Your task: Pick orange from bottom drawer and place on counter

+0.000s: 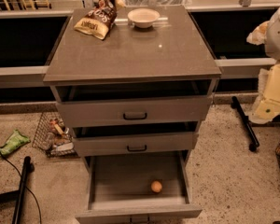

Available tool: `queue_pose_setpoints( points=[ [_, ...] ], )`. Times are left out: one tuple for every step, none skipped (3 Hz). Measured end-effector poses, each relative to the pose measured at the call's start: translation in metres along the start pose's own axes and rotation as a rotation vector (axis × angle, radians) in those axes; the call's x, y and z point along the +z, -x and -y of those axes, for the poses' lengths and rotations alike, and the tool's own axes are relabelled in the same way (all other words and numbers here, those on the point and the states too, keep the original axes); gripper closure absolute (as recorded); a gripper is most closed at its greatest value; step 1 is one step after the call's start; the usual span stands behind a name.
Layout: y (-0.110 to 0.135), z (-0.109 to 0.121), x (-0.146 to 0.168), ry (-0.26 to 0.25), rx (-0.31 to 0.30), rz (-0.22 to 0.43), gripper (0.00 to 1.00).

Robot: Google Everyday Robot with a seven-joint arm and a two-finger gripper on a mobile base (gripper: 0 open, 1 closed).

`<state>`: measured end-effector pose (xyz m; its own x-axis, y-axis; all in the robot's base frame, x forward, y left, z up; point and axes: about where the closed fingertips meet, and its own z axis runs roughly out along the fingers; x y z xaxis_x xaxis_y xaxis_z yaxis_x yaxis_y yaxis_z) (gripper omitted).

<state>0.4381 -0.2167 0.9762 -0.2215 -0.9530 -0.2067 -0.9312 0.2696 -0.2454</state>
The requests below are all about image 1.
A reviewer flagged grey drawer cabinet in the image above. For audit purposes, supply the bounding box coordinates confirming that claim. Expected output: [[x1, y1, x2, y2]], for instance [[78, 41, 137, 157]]
[[42, 5, 222, 224]]

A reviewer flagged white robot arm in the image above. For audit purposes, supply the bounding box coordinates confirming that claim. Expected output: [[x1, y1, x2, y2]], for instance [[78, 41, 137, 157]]
[[246, 8, 280, 124]]

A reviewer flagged grey bottom drawer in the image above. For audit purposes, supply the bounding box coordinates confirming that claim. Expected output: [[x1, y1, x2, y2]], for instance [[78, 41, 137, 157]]
[[77, 151, 202, 224]]

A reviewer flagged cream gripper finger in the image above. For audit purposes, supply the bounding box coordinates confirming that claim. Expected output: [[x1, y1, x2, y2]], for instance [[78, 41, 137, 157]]
[[246, 21, 269, 46], [248, 99, 280, 124]]

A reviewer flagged orange fruit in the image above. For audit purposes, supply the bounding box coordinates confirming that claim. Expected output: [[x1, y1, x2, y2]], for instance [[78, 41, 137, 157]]
[[150, 180, 162, 193]]

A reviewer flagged grey top drawer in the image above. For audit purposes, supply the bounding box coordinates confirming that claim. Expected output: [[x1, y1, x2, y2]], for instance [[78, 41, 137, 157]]
[[57, 79, 212, 128]]

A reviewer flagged wire basket with items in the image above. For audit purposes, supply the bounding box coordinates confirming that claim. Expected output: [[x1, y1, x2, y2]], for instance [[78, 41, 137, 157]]
[[32, 112, 77, 158]]

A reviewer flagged black cable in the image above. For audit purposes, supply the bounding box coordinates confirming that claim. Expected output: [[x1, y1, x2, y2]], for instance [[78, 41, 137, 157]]
[[0, 133, 43, 224]]

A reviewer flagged grey middle drawer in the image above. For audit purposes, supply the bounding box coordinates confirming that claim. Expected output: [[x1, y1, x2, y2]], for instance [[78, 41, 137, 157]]
[[74, 121, 198, 156]]

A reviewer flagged grey drawer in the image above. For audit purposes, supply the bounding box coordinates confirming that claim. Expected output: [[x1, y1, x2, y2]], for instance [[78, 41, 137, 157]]
[[74, 121, 198, 156], [77, 151, 202, 224], [57, 79, 212, 128]]

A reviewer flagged black stand leg right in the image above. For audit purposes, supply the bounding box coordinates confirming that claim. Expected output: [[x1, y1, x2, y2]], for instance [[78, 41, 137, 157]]
[[231, 96, 259, 152]]

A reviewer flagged black stand leg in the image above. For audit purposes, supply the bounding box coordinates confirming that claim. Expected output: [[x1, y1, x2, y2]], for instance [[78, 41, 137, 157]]
[[0, 156, 34, 224], [231, 96, 259, 152]]

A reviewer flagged black stand leg left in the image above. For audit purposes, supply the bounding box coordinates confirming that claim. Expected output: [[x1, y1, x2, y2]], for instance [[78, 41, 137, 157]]
[[0, 156, 34, 224]]

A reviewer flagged white bowl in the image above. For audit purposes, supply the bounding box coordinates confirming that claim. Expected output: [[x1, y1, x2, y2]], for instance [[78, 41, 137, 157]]
[[128, 8, 160, 29]]

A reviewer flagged green snack bag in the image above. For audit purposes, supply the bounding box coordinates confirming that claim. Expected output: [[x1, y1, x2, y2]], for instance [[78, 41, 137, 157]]
[[0, 130, 31, 157]]

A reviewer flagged brown yellow chip bag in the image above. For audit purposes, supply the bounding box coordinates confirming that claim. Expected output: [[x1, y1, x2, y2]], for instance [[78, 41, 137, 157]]
[[74, 0, 125, 40]]

